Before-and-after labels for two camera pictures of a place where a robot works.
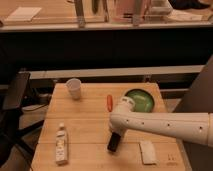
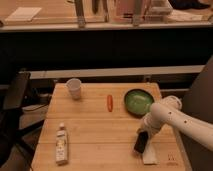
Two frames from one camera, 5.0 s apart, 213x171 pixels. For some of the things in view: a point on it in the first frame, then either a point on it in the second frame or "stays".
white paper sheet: [23, 14] stays
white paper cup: [74, 84] stays
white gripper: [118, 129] → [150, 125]
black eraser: [113, 142] → [141, 141]
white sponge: [147, 151] stays
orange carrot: [109, 100] stays
